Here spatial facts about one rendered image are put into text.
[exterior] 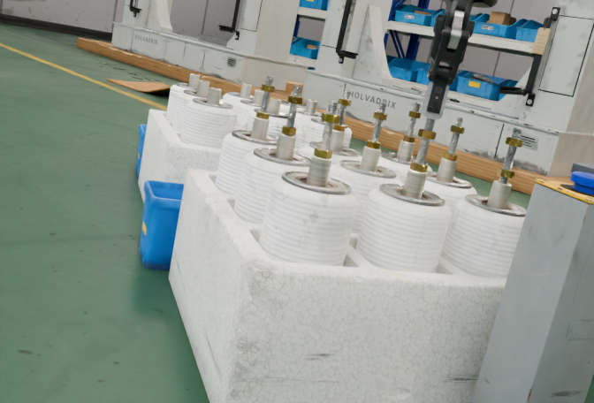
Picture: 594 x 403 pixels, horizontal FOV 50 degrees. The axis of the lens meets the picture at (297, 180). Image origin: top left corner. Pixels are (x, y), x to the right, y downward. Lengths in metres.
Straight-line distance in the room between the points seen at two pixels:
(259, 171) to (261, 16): 3.22
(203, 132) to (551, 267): 0.72
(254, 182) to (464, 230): 0.25
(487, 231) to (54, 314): 0.54
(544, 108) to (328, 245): 2.23
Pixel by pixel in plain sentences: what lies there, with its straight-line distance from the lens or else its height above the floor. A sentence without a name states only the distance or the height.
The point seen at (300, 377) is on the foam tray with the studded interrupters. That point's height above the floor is 0.07.
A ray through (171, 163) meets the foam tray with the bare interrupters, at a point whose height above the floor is 0.15.
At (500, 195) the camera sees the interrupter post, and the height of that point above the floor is 0.27.
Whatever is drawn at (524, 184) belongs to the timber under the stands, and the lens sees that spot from 2.68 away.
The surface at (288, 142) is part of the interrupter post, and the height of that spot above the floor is 0.27.
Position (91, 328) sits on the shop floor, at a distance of 0.85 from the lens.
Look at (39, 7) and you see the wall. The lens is 7.14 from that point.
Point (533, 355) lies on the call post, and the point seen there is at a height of 0.16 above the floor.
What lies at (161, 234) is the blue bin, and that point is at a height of 0.06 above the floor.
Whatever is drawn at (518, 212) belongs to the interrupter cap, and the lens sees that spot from 0.79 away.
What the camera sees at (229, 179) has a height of 0.19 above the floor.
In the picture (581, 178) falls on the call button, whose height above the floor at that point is 0.33.
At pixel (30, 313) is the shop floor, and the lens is 0.88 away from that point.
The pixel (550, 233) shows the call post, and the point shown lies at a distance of 0.62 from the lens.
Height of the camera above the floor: 0.39
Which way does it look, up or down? 12 degrees down
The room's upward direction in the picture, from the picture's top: 12 degrees clockwise
